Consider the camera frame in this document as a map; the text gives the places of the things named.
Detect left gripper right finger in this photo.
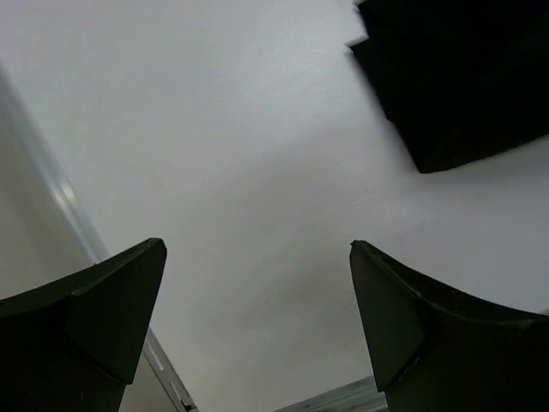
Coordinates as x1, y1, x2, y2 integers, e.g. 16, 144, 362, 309
350, 240, 548, 411

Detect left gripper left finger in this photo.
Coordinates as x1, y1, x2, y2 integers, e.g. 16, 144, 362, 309
1, 238, 166, 411

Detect black trousers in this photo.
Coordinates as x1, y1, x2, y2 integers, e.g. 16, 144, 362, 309
351, 1, 548, 174

